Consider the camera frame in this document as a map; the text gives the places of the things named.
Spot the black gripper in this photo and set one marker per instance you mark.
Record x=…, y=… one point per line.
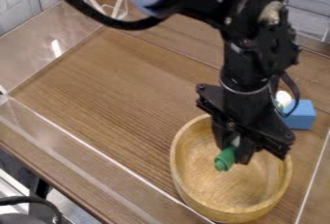
x=245, y=116

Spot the green Expo marker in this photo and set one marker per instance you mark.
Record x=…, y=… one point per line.
x=226, y=158

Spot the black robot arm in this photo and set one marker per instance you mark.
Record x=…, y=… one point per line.
x=260, y=52

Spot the brown wooden bowl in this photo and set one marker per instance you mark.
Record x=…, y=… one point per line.
x=236, y=196

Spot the blue foam block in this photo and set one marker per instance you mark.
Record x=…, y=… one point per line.
x=302, y=117

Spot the clear acrylic front barrier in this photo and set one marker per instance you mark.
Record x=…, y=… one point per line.
x=99, y=144

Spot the clear acrylic corner bracket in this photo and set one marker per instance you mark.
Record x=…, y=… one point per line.
x=117, y=10

